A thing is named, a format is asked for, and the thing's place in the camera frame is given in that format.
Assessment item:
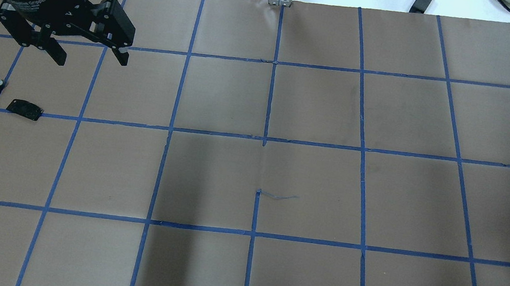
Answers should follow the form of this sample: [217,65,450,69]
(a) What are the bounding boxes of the black brake pad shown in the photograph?
[6,98,44,121]

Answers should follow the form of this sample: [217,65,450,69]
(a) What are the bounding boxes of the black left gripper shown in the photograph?
[0,0,136,66]

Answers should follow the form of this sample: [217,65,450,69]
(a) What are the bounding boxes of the black power adapter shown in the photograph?
[408,0,433,14]

